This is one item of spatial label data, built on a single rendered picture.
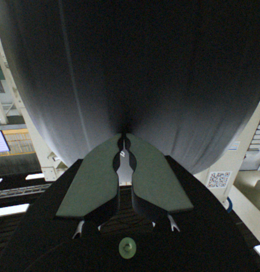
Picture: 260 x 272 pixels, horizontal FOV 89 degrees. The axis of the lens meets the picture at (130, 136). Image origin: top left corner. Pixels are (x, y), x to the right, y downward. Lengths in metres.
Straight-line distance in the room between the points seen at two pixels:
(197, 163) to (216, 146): 0.04
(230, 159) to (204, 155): 0.33
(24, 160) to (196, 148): 12.47
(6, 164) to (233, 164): 13.16
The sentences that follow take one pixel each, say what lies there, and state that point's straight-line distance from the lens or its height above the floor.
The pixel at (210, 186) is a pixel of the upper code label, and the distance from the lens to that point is 0.56.
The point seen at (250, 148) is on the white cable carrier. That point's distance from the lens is 0.56.
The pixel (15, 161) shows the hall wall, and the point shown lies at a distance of 12.85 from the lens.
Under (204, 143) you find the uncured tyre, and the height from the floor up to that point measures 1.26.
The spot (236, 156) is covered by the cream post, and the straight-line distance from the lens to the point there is 0.53.
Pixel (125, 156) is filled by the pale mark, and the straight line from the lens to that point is 0.16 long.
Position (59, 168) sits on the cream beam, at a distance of 0.82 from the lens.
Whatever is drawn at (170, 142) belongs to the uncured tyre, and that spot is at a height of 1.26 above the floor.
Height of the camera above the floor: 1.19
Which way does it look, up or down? 25 degrees up
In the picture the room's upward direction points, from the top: 180 degrees clockwise
